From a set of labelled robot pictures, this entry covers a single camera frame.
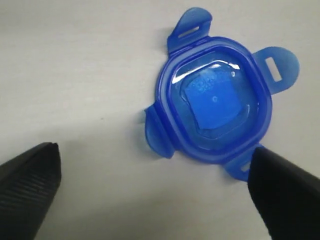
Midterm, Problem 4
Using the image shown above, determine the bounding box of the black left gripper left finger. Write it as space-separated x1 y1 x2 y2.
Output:
0 142 62 240

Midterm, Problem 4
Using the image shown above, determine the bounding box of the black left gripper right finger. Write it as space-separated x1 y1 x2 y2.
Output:
247 147 320 240

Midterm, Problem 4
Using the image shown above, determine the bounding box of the blue plastic snap lid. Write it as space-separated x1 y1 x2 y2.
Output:
144 7 300 182

